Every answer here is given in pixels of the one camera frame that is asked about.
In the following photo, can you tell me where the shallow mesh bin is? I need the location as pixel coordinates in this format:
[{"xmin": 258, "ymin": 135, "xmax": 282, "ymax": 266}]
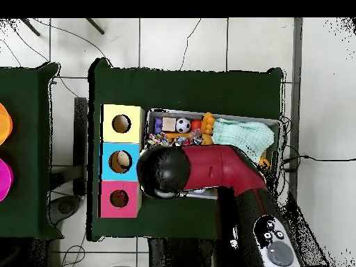
[{"xmin": 140, "ymin": 108, "xmax": 283, "ymax": 201}]

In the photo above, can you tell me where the wooden box with three holes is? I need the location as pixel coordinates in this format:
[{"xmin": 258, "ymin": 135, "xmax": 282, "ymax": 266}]
[{"xmin": 99, "ymin": 104, "xmax": 145, "ymax": 219}]

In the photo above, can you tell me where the small soccer ball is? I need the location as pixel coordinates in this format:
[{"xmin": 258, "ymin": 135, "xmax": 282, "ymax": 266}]
[{"xmin": 175, "ymin": 118, "xmax": 192, "ymax": 134}]

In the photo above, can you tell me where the plain wooden block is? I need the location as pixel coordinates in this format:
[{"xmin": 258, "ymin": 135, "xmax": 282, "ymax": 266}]
[{"xmin": 161, "ymin": 117, "xmax": 177, "ymax": 132}]

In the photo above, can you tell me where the orange plastic toy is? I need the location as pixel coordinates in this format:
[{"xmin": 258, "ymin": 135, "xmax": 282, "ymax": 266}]
[{"xmin": 200, "ymin": 111, "xmax": 216, "ymax": 145}]

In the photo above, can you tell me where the dark green table cloth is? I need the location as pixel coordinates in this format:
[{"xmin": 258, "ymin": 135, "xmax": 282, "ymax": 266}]
[
  {"xmin": 0, "ymin": 61, "xmax": 65, "ymax": 241},
  {"xmin": 86, "ymin": 57, "xmax": 285, "ymax": 242}
]

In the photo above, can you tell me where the mint muslin cloth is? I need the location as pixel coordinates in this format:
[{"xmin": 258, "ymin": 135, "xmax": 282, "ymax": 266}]
[{"xmin": 211, "ymin": 118, "xmax": 275, "ymax": 163}]

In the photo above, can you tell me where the black upright stand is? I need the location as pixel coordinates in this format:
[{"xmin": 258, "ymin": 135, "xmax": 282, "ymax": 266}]
[{"xmin": 72, "ymin": 97, "xmax": 89, "ymax": 197}]

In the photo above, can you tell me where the grey stand base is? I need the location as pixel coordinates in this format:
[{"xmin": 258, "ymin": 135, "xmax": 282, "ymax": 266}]
[{"xmin": 49, "ymin": 194, "xmax": 82, "ymax": 226}]

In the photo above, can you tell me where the dark tripod leg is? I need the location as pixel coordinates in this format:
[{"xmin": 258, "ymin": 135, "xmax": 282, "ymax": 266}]
[
  {"xmin": 20, "ymin": 17, "xmax": 41, "ymax": 37},
  {"xmin": 84, "ymin": 17, "xmax": 105, "ymax": 35}
]

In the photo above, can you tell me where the orange bowl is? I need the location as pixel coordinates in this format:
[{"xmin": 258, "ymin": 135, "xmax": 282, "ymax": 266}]
[{"xmin": 0, "ymin": 102, "xmax": 14, "ymax": 147}]

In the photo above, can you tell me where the pink bowl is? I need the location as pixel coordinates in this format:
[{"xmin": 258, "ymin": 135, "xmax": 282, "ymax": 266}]
[{"xmin": 0, "ymin": 158, "xmax": 14, "ymax": 203}]

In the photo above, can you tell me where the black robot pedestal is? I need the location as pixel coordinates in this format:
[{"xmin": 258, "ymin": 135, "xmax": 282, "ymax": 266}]
[{"xmin": 147, "ymin": 236, "xmax": 220, "ymax": 267}]

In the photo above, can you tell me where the black cable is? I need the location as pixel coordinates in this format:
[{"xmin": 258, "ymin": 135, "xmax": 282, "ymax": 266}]
[{"xmin": 280, "ymin": 154, "xmax": 356, "ymax": 172}]

